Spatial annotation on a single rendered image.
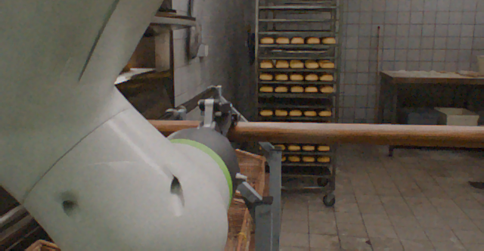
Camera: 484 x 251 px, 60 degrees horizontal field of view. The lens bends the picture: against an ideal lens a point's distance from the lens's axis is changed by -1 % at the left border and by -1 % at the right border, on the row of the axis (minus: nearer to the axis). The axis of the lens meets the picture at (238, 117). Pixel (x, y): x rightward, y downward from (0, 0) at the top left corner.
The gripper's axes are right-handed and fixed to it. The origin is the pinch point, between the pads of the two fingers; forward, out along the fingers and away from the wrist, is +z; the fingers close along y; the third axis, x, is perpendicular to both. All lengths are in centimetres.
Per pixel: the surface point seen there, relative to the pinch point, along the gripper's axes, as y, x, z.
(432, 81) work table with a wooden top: 25, 156, 411
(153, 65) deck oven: -3, -62, 147
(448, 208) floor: 114, 132, 272
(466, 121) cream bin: 70, 199, 427
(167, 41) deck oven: -15, -55, 147
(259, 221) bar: 29.7, 1.8, 35.6
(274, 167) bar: 30, 3, 84
